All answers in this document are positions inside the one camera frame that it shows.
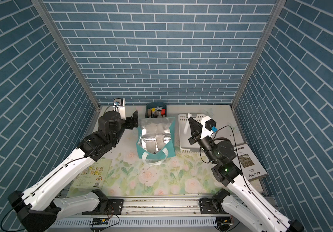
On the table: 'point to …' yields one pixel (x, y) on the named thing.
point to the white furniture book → (249, 164)
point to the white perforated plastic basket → (185, 132)
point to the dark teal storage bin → (154, 105)
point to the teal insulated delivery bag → (156, 140)
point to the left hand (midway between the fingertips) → (133, 111)
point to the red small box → (163, 111)
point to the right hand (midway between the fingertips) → (192, 119)
